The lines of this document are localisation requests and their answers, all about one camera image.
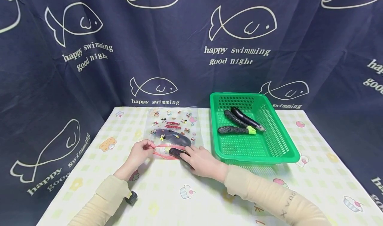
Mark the person's right forearm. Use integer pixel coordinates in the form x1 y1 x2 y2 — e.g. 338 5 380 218
224 165 333 226

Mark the person's left hand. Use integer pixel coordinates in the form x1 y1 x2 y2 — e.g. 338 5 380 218
127 139 156 170

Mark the black wrist band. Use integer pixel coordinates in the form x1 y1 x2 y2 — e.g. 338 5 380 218
125 191 138 206

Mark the dark bumpy cucumber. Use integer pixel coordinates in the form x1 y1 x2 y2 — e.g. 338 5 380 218
224 110 251 129
217 125 257 135
158 147 188 160

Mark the person's left forearm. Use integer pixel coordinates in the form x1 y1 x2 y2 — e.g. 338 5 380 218
67 165 137 226

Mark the dark purple eggplant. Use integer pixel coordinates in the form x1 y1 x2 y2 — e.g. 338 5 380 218
158 130 192 147
230 107 266 132

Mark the person's right hand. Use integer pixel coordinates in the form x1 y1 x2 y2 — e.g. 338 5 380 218
179 144 230 184

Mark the green plastic basket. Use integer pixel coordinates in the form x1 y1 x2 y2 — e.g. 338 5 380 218
209 92 301 166

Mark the clear cartoon-print zip bag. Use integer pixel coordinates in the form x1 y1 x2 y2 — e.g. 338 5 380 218
144 106 204 161

